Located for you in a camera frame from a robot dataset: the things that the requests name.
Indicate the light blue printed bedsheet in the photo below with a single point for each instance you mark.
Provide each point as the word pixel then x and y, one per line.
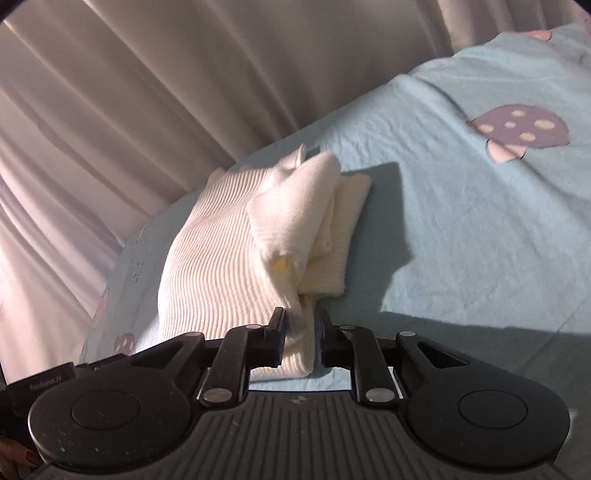
pixel 461 230

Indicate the white knit sweater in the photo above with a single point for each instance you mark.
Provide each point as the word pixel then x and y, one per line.
pixel 212 258

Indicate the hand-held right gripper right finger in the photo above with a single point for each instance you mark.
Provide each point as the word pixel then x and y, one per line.
pixel 324 337

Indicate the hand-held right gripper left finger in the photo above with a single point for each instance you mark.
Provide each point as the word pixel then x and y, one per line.
pixel 277 334

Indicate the white curtain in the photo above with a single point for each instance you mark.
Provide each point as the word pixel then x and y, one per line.
pixel 138 92

